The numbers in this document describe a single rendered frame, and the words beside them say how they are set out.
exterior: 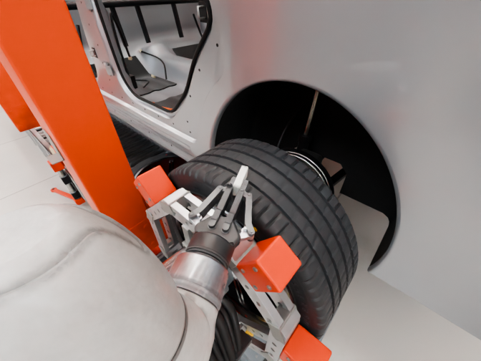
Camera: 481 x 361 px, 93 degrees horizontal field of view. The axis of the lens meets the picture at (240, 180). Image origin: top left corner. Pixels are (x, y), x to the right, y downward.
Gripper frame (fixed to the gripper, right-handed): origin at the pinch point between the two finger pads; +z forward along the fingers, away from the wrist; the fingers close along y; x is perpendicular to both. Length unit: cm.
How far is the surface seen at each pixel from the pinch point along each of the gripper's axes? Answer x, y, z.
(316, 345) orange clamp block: -28.0, 26.0, -18.4
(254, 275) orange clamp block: -6.4, 8.1, -16.7
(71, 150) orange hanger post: -9, -52, 3
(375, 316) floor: -114, 84, 30
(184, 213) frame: -8.0, -11.0, -7.0
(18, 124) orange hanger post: -82, -221, 82
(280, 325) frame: -18.9, 15.9, -19.6
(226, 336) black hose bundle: -15.3, 5.9, -25.4
